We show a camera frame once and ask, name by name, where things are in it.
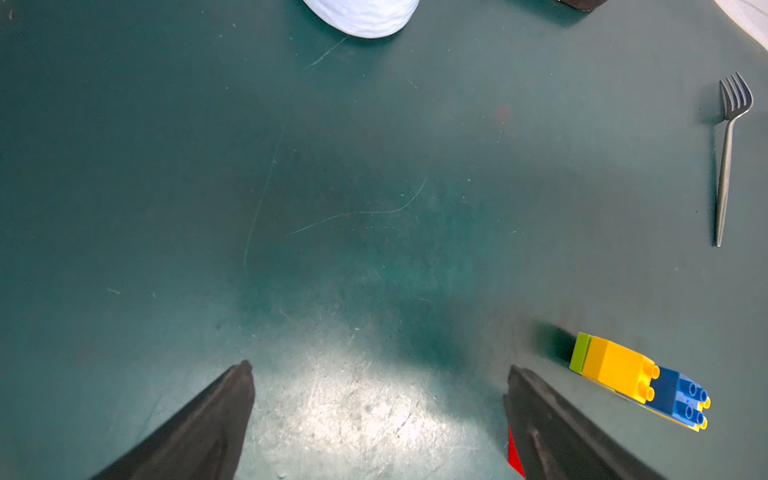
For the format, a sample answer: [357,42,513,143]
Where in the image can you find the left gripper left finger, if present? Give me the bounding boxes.
[94,360,255,479]

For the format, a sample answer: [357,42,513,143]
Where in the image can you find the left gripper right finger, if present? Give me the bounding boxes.
[503,366,662,480]

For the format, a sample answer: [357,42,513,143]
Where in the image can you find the red lego brick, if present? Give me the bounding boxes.
[507,428,526,479]

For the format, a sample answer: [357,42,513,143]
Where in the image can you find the green lego brick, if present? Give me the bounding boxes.
[569,332,592,375]

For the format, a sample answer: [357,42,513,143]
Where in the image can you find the yellow lego brick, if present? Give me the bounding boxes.
[582,336,660,404]
[658,395,712,432]

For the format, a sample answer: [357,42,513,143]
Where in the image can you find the blue lego brick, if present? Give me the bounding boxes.
[645,367,711,415]

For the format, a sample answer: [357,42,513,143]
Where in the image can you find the green table mat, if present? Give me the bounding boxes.
[1,1,767,479]

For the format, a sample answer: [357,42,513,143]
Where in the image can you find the metal tweezers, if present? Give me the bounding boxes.
[715,72,754,248]

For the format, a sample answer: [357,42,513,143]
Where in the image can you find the black metal mug tree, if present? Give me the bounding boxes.
[557,0,607,13]

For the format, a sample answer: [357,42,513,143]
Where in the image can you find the light blue mug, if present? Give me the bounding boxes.
[304,0,419,39]

